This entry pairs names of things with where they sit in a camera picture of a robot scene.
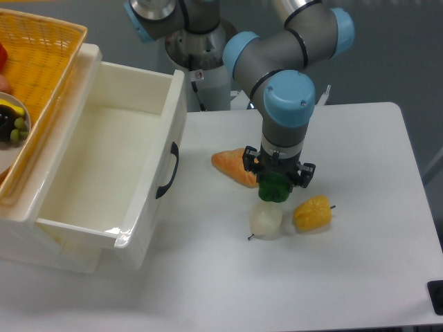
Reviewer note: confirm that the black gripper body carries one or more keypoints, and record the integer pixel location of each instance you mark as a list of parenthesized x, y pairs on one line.
[(276, 166)]

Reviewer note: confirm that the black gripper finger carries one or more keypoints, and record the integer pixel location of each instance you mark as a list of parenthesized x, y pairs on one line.
[(252, 163), (301, 175)]

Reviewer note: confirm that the green pepper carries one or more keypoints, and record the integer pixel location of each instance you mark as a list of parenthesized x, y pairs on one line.
[(273, 187)]

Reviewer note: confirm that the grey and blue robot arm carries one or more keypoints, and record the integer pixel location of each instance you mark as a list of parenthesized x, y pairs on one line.
[(270, 71)]

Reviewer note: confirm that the yellow pepper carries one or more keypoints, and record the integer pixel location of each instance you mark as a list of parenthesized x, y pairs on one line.
[(314, 213)]

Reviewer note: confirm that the open upper white drawer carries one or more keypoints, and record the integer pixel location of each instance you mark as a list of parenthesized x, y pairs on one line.
[(103, 194)]

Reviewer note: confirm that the white drawer cabinet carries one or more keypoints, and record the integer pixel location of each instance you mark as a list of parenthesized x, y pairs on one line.
[(27, 183)]

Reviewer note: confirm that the orange salmon fillet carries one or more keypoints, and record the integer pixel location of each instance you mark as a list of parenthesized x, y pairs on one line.
[(230, 163)]

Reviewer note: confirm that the white pear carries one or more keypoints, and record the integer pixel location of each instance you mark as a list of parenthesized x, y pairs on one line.
[(265, 218)]

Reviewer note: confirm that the black object at table edge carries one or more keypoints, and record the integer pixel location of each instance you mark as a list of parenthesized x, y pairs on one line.
[(435, 291)]

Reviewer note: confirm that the yellow woven basket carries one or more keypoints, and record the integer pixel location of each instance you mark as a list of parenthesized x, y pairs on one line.
[(41, 53)]

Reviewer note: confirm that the white plate with fruit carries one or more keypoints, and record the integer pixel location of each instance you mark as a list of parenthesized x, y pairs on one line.
[(15, 128)]

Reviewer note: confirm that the red toy fruit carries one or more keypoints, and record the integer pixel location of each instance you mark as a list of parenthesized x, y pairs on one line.
[(3, 56)]

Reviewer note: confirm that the black drawer handle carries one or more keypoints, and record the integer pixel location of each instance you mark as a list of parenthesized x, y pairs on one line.
[(170, 171)]

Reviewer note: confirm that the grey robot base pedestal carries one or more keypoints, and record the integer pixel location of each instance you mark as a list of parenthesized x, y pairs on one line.
[(207, 81)]

